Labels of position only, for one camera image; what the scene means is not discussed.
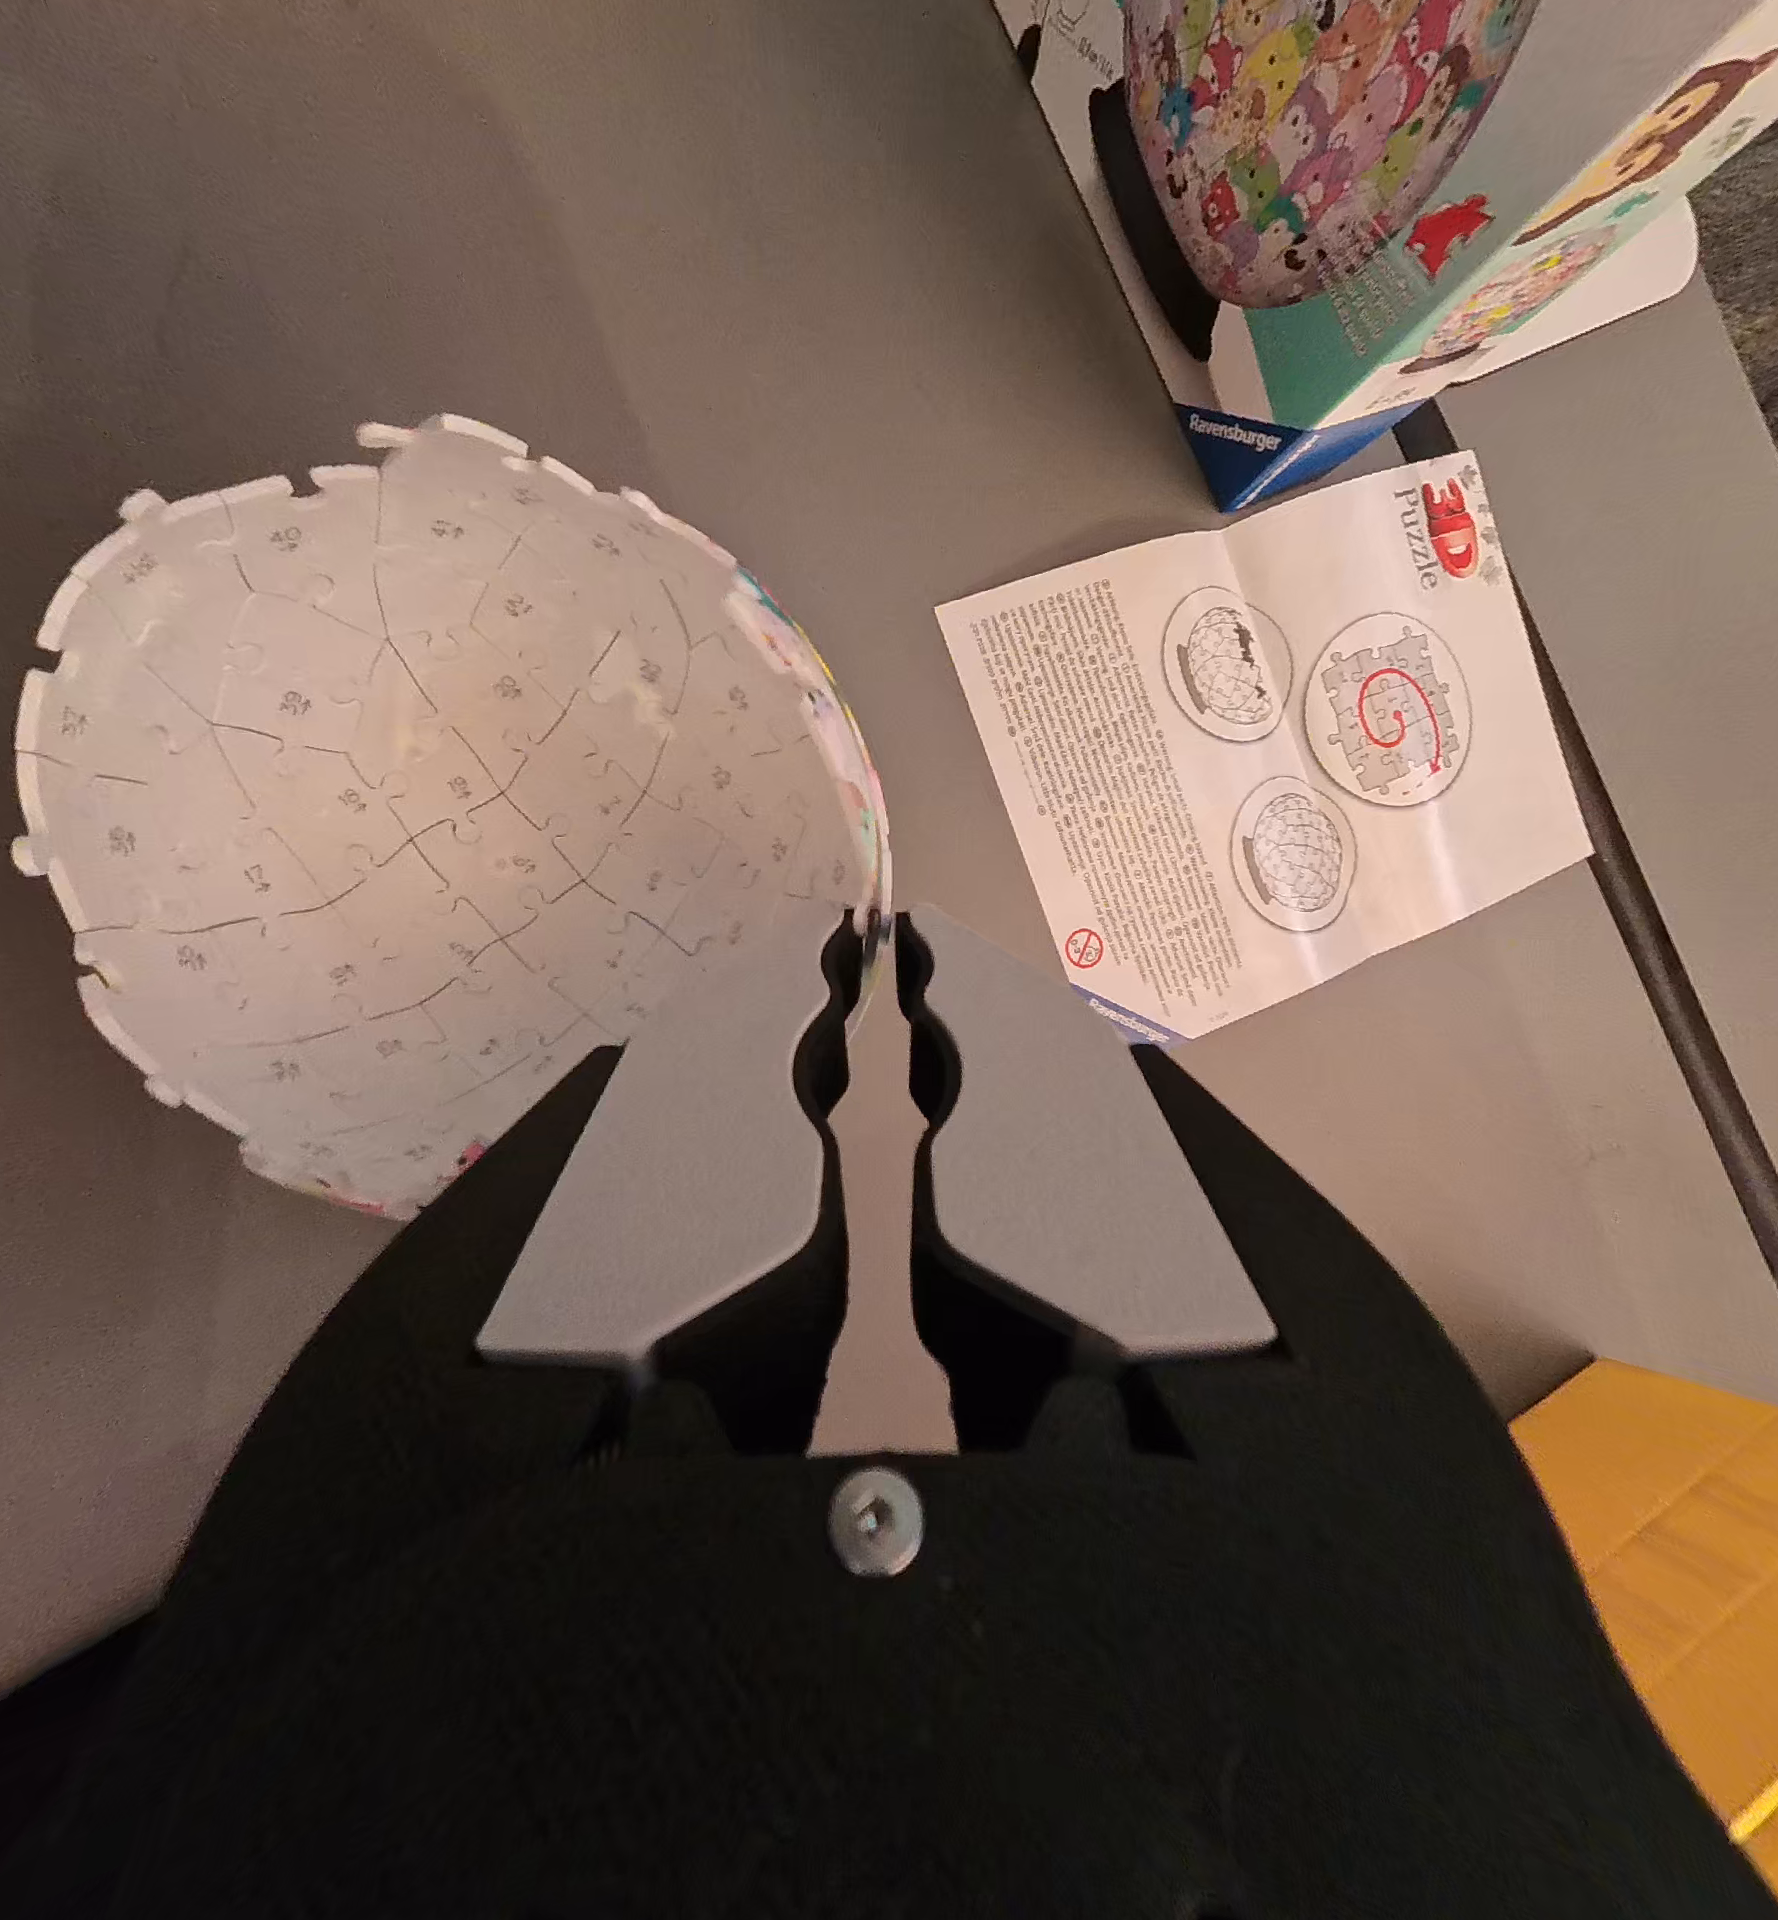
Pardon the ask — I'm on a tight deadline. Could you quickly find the teal puzzle box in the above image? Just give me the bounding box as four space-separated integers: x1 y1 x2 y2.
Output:
989 0 1778 516

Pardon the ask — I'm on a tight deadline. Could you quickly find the colourful puzzle ball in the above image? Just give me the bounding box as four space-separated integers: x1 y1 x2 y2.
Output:
8 408 896 1224

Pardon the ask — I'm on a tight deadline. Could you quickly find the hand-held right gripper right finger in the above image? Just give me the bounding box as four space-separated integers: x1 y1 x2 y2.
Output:
891 901 1281 1458

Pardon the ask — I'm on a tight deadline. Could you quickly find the white instruction leaflet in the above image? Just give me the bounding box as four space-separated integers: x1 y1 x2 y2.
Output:
934 445 1600 1047

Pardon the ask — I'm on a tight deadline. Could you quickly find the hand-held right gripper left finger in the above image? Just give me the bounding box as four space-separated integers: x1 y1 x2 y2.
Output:
475 904 852 1458

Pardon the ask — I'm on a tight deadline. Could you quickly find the yellow plastic bin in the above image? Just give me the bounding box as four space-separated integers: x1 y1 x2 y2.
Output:
1507 1354 1778 1920

